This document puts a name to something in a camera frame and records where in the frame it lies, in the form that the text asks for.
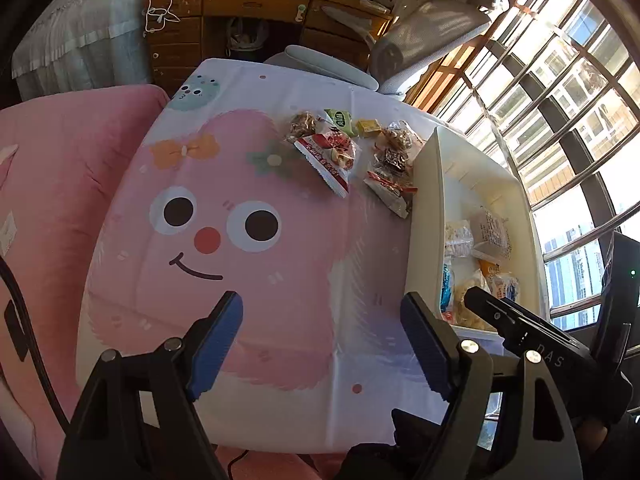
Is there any clear nut snack packet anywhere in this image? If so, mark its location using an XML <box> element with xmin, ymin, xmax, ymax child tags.
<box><xmin>285</xmin><ymin>112</ymin><xmax>327</xmax><ymax>144</ymax></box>
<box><xmin>381</xmin><ymin>121</ymin><xmax>417</xmax><ymax>152</ymax></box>

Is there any person's right forearm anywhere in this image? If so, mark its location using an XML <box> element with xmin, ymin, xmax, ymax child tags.
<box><xmin>570</xmin><ymin>412</ymin><xmax>640</xmax><ymax>480</ymax></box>

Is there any white plastic basket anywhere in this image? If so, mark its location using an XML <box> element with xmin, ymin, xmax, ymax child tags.
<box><xmin>406</xmin><ymin>126</ymin><xmax>549</xmax><ymax>345</ymax></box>

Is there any trash bin with bag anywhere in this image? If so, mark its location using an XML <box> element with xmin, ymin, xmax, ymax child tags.
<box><xmin>225</xmin><ymin>17</ymin><xmax>266</xmax><ymax>63</ymax></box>

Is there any black cable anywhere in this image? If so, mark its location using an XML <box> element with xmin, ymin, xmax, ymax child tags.
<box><xmin>0</xmin><ymin>259</ymin><xmax>70</xmax><ymax>432</ymax></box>

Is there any blueberry bread packet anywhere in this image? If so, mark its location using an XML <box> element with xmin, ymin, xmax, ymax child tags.
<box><xmin>492</xmin><ymin>271</ymin><xmax>522</xmax><ymax>303</ymax></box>

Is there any pink blanket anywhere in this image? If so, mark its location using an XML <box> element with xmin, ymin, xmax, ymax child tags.
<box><xmin>0</xmin><ymin>84</ymin><xmax>346</xmax><ymax>480</ymax></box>

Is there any wooden window frame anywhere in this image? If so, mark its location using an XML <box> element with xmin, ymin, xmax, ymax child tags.
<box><xmin>405</xmin><ymin>45</ymin><xmax>501</xmax><ymax>117</ymax></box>

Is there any clear noodle crisp packet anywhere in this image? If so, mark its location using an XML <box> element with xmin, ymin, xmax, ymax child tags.
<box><xmin>451</xmin><ymin>270</ymin><xmax>497</xmax><ymax>332</ymax></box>

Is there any red white striped pastry packet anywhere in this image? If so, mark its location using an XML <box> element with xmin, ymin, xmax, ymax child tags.
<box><xmin>294</xmin><ymin>130</ymin><xmax>362</xmax><ymax>199</ymax></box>

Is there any grey mesh office chair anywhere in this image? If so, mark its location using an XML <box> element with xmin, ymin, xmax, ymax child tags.
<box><xmin>265</xmin><ymin>0</ymin><xmax>506</xmax><ymax>96</ymax></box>

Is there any blue snack packet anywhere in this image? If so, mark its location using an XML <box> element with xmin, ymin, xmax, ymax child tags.
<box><xmin>440</xmin><ymin>259</ymin><xmax>457</xmax><ymax>311</ymax></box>

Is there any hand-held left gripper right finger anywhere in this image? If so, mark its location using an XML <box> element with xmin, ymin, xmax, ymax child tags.
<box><xmin>399</xmin><ymin>291</ymin><xmax>584</xmax><ymax>480</ymax></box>

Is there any white charging cable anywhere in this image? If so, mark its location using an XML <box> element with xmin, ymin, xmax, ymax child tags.
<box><xmin>145</xmin><ymin>0</ymin><xmax>184</xmax><ymax>34</ymax></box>

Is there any large white snack packet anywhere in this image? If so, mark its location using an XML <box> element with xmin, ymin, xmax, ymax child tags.
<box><xmin>470</xmin><ymin>208</ymin><xmax>514</xmax><ymax>262</ymax></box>

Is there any white lace cover cloth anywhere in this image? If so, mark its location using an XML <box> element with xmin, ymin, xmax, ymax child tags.
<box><xmin>11</xmin><ymin>0</ymin><xmax>173</xmax><ymax>101</ymax></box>

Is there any cartoon printed tablecloth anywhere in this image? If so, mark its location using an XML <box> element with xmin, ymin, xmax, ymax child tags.
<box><xmin>75</xmin><ymin>57</ymin><xmax>506</xmax><ymax>456</ymax></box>

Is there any wooden desk with drawers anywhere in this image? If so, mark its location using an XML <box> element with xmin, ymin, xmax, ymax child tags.
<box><xmin>144</xmin><ymin>0</ymin><xmax>393</xmax><ymax>96</ymax></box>

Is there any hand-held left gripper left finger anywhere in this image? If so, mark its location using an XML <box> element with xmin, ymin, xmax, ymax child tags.
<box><xmin>56</xmin><ymin>290</ymin><xmax>244</xmax><ymax>480</ymax></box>

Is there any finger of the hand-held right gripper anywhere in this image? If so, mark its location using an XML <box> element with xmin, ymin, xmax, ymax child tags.
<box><xmin>464</xmin><ymin>287</ymin><xmax>532</xmax><ymax>347</ymax></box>

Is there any metal window grille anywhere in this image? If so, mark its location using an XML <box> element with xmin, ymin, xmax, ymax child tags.
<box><xmin>405</xmin><ymin>0</ymin><xmax>640</xmax><ymax>332</ymax></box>

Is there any person's dark clothing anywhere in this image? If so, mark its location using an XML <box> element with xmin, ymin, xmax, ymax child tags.
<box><xmin>340</xmin><ymin>408</ymin><xmax>451</xmax><ymax>480</ymax></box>

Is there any green snack packet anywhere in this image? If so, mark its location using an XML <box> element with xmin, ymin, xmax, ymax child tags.
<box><xmin>324</xmin><ymin>108</ymin><xmax>357</xmax><ymax>137</ymax></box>

